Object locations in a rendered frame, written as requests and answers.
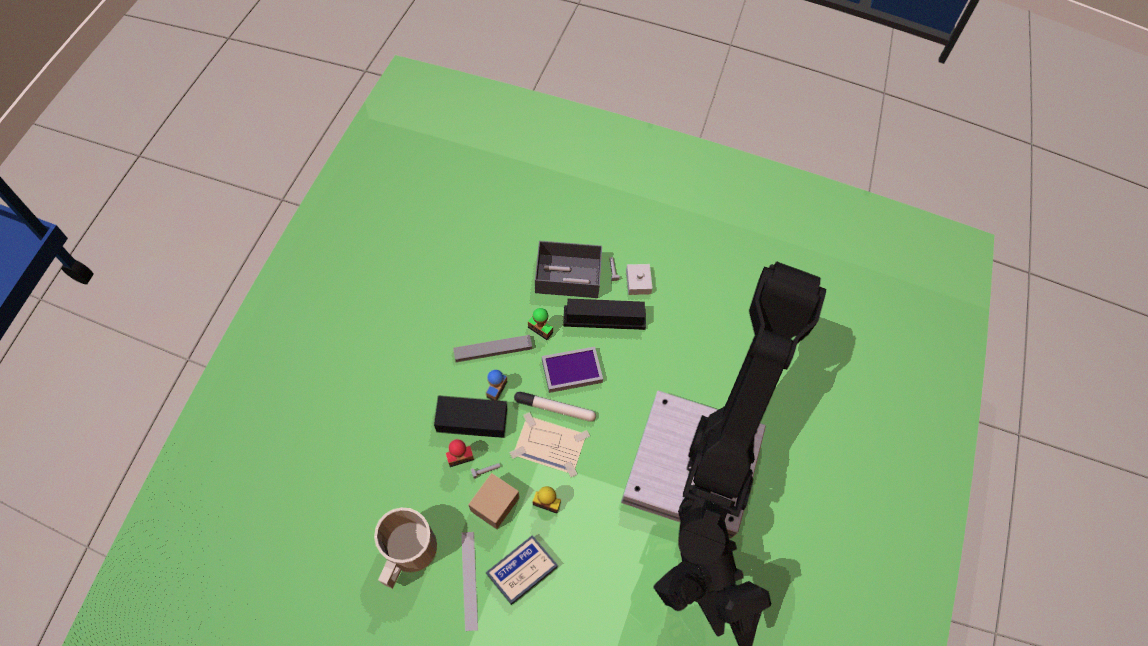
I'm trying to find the blue-handled rubber stamp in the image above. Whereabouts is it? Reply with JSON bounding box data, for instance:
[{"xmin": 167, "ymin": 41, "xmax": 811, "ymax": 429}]
[{"xmin": 484, "ymin": 369, "xmax": 507, "ymax": 400}]

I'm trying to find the tan cube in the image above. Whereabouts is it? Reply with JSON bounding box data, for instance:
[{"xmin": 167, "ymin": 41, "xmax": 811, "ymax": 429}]
[{"xmin": 468, "ymin": 473, "xmax": 520, "ymax": 530}]

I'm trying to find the brown mug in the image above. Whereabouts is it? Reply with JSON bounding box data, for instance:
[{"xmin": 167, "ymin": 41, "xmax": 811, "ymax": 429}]
[{"xmin": 374, "ymin": 508, "xmax": 437, "ymax": 589}]

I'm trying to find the cream inspection card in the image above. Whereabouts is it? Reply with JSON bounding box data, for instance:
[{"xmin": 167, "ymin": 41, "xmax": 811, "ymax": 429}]
[{"xmin": 510, "ymin": 412, "xmax": 590, "ymax": 477}]

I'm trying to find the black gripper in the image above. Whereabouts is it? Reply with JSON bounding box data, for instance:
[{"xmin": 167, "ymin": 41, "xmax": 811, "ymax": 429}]
[{"xmin": 695, "ymin": 535, "xmax": 771, "ymax": 646}]

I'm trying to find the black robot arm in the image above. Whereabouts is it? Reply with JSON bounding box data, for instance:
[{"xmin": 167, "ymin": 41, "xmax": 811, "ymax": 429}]
[{"xmin": 653, "ymin": 260, "xmax": 827, "ymax": 610}]

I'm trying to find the grey flat bar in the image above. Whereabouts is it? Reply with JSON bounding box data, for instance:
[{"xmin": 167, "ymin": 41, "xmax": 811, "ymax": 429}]
[
  {"xmin": 461, "ymin": 532, "xmax": 478, "ymax": 631},
  {"xmin": 453, "ymin": 335, "xmax": 532, "ymax": 363}
]

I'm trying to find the green-handled stamp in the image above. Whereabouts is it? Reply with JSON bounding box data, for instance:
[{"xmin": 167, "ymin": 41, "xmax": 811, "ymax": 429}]
[{"xmin": 528, "ymin": 308, "xmax": 553, "ymax": 340}]

